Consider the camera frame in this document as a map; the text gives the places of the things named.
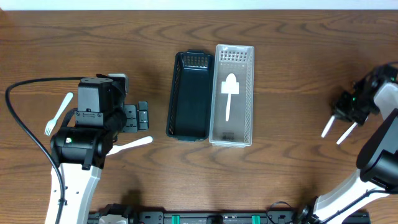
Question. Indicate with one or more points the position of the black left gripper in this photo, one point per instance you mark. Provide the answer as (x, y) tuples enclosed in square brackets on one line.
[(134, 116)]

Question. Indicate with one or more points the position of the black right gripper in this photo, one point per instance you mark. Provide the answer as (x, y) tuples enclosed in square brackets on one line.
[(347, 111)]

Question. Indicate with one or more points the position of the clear plastic basket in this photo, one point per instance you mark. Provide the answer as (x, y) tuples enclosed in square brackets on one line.
[(237, 132)]

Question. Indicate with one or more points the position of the white plastic fork lower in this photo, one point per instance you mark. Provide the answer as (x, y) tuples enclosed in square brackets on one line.
[(142, 141)]

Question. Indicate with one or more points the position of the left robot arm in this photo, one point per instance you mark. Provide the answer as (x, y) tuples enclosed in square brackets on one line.
[(80, 151)]

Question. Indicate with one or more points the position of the white plastic fork far left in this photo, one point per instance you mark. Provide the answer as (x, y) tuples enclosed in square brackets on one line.
[(52, 123)]

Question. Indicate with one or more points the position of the dark green plastic basket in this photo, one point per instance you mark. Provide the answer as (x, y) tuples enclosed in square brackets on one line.
[(190, 96)]

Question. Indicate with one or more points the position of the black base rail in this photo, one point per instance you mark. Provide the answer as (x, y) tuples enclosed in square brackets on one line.
[(116, 213)]

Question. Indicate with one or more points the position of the white plastic fork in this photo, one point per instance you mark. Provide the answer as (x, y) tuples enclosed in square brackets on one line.
[(142, 141), (52, 123)]

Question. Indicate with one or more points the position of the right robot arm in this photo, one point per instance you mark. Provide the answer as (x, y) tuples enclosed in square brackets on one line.
[(376, 166)]

